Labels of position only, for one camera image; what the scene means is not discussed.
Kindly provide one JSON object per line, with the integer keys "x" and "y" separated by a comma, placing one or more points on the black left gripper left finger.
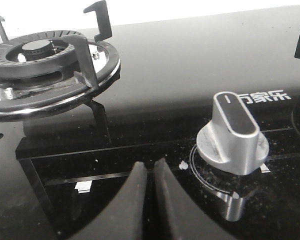
{"x": 122, "y": 219}

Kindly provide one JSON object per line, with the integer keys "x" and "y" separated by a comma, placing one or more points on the black left burner head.
{"x": 37, "y": 60}

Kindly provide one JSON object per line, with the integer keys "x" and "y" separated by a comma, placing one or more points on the black glass gas cooktop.
{"x": 59, "y": 171}

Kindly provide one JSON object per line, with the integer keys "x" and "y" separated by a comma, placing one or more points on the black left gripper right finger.
{"x": 182, "y": 219}

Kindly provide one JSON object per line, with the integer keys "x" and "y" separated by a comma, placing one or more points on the black left pot support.
{"x": 99, "y": 63}

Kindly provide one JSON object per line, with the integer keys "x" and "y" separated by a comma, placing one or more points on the silver stove control knob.
{"x": 232, "y": 141}

